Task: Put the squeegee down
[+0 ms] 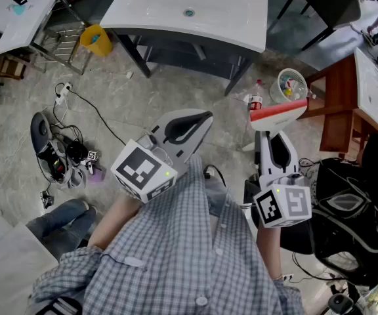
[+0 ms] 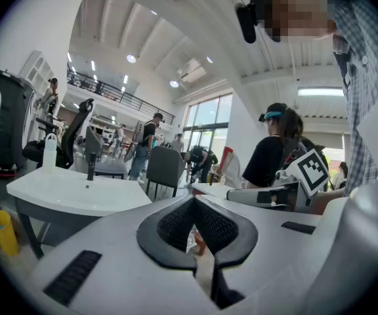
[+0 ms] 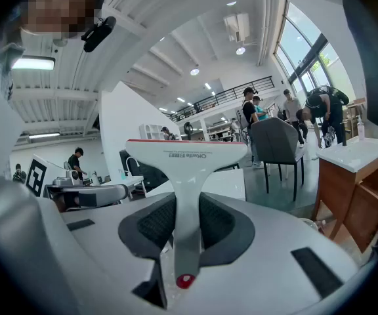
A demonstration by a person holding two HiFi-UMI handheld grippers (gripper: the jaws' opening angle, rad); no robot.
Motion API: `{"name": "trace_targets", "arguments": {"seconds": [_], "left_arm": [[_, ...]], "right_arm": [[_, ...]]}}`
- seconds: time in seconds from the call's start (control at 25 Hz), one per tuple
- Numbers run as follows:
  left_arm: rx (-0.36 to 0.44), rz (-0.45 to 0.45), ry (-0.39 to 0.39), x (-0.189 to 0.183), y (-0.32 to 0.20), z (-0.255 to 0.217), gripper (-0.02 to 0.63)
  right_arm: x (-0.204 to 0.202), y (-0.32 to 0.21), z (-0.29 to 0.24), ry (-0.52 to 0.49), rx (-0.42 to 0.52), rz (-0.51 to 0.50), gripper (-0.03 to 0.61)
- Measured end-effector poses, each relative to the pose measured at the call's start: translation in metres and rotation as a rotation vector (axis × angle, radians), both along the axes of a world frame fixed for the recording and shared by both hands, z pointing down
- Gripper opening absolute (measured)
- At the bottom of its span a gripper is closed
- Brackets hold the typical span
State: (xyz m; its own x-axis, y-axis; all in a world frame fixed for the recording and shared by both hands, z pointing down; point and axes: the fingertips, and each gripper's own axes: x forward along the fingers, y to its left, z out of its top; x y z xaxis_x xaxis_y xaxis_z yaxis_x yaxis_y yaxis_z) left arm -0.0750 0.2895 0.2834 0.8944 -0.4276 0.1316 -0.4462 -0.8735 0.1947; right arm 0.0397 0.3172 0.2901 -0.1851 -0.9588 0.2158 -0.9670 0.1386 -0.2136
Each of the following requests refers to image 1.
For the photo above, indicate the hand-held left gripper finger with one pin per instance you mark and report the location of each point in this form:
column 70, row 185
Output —
column 176, row 114
column 189, row 153

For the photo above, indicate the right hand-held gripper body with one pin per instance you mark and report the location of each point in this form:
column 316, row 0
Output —
column 284, row 205

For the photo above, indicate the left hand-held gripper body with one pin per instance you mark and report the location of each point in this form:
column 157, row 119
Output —
column 136, row 171

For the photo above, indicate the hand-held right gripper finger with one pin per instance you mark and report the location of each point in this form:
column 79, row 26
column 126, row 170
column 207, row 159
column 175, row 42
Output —
column 262, row 156
column 293, row 159

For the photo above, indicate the white squeegee red blade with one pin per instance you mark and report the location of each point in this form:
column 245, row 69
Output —
column 281, row 118

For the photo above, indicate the person's left forearm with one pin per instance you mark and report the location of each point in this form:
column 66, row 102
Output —
column 113, row 222

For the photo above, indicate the person's right forearm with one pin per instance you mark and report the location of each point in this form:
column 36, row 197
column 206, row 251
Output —
column 267, row 251

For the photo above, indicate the spare hand-held gripper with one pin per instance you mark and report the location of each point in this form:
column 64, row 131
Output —
column 92, row 155

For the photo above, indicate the person's blue jeans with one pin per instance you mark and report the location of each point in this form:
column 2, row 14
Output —
column 215, row 195

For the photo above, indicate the black backpack white trim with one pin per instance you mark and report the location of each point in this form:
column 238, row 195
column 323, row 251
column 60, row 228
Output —
column 340, row 182

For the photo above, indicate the plastic bottle red label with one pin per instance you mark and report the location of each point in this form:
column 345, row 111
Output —
column 256, row 101

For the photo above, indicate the white mesh basket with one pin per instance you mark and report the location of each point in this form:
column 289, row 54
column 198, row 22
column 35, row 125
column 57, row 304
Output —
column 279, row 90

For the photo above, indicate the brown wooden cabinet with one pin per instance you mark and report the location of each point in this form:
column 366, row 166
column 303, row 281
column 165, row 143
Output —
column 336, row 87

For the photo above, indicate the person's plaid shirt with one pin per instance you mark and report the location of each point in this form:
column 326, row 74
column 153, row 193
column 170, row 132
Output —
column 176, row 258

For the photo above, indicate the white washbasin table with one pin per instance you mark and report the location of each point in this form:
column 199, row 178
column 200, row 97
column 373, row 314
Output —
column 162, row 15

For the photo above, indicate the white countertop washbasin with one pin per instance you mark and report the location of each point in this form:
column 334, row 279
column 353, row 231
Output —
column 372, row 97

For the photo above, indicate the metal basin drain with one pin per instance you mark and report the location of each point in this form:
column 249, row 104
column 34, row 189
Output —
column 189, row 12

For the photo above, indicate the white power strip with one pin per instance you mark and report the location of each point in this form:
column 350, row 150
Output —
column 62, row 94

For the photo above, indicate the yellow waste bin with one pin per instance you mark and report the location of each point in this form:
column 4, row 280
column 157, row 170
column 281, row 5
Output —
column 92, row 44

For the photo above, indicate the white side table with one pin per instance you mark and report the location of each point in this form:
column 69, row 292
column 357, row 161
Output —
column 12, row 267

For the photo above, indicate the wooden crate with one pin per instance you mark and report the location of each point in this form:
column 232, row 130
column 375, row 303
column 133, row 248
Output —
column 5, row 66

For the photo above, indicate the white washbasin on steel frame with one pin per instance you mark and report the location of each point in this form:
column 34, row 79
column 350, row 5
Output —
column 28, row 21

